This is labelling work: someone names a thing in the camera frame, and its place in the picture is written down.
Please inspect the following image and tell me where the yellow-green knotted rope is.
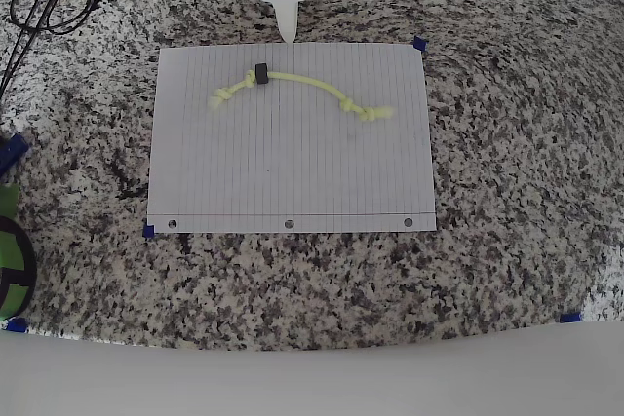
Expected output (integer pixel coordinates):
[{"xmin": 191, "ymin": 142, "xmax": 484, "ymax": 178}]
[{"xmin": 206, "ymin": 68, "xmax": 397, "ymax": 125}]

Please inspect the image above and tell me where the lined loose-leaf paper sheet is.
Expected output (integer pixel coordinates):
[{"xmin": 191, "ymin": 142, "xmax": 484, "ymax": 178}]
[{"xmin": 145, "ymin": 42, "xmax": 438, "ymax": 235}]

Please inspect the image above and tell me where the black stand with green tape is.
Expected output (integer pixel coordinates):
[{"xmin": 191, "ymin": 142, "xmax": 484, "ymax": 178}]
[{"xmin": 0, "ymin": 184, "xmax": 38, "ymax": 321}]

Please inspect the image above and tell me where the white foam board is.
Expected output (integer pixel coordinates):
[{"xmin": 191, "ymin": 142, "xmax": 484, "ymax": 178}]
[{"xmin": 0, "ymin": 321, "xmax": 624, "ymax": 416}]

